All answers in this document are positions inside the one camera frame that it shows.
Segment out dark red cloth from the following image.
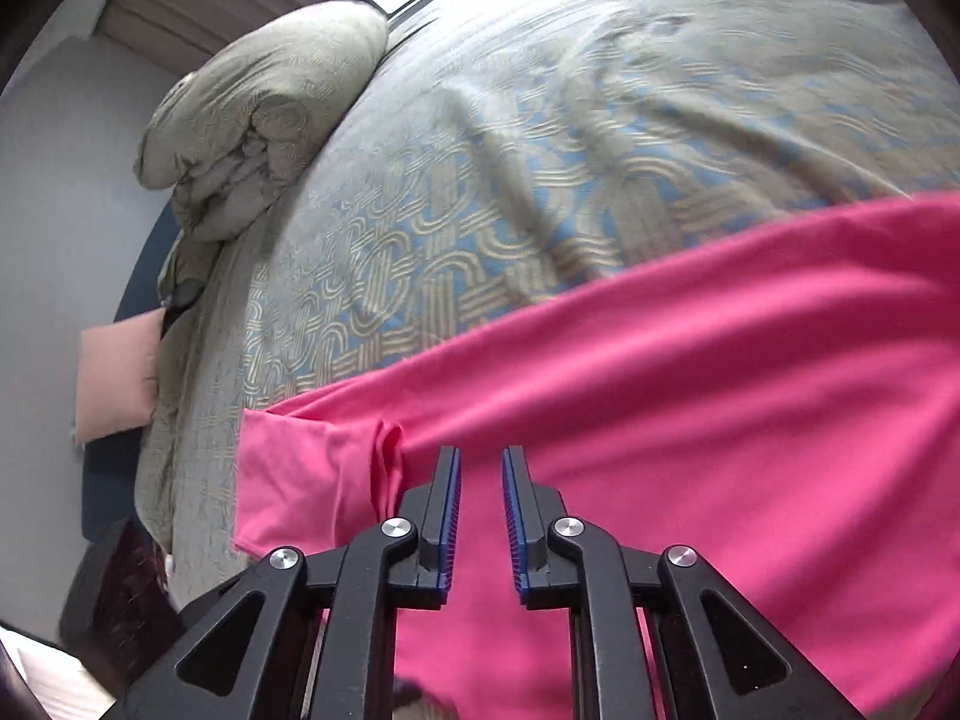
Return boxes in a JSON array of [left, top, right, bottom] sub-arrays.
[[94, 519, 182, 650]]

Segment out beige curtain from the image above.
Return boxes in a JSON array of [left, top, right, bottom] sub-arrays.
[[97, 0, 338, 80]]

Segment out pink pillow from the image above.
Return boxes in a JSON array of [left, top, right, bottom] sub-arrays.
[[75, 309, 166, 445]]

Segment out pink pants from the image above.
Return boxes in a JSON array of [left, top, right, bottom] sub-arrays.
[[232, 191, 960, 720]]

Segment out bed with patterned sheet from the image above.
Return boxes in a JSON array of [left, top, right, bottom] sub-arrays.
[[135, 0, 960, 593]]

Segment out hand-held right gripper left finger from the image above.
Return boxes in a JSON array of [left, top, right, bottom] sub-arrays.
[[112, 446, 461, 720]]

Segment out folded patterned duvet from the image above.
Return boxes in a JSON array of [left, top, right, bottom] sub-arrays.
[[133, 0, 391, 245]]

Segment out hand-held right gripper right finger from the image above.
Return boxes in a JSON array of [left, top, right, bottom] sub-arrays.
[[501, 446, 863, 720]]

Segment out grey-green pillow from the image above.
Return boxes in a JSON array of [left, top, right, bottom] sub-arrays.
[[156, 238, 220, 312]]

